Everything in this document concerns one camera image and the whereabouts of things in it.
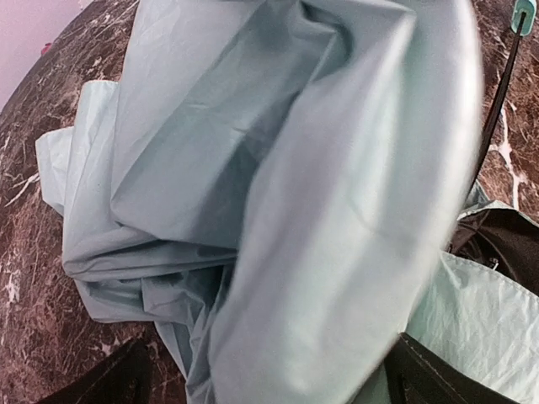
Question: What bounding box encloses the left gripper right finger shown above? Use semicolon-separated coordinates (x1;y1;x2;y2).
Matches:
385;332;529;403

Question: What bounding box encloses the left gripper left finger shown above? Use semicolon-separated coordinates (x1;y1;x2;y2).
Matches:
40;339;152;404

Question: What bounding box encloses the mint green folding umbrella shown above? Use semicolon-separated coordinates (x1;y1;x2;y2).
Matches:
35;1;538;403

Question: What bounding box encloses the small pink object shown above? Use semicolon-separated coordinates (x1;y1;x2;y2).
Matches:
40;43;52;56

